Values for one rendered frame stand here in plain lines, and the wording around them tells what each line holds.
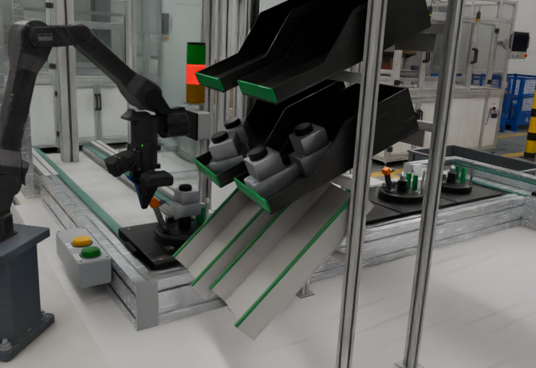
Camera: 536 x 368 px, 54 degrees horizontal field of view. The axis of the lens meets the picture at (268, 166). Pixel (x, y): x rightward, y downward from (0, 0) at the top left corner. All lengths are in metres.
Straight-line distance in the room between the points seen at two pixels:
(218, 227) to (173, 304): 0.19
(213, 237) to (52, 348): 0.36
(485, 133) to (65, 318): 7.09
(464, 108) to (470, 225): 5.66
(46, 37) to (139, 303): 0.52
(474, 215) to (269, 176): 1.06
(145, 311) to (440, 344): 0.59
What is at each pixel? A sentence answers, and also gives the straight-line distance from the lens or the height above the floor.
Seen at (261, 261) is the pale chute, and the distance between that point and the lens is 0.93.
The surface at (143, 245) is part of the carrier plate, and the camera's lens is 1.22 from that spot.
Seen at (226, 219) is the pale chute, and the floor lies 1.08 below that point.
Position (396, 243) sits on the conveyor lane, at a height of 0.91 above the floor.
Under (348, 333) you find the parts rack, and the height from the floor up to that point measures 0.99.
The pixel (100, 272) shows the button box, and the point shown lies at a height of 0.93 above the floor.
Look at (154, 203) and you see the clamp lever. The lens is 1.20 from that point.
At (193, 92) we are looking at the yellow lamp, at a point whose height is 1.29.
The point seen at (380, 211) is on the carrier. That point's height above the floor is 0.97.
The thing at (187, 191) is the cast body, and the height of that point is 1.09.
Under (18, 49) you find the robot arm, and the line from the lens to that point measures 1.02.
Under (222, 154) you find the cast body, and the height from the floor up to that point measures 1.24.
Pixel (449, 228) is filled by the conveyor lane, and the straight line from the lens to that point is 1.66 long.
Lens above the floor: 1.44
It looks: 14 degrees down
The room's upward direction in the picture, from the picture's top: 3 degrees clockwise
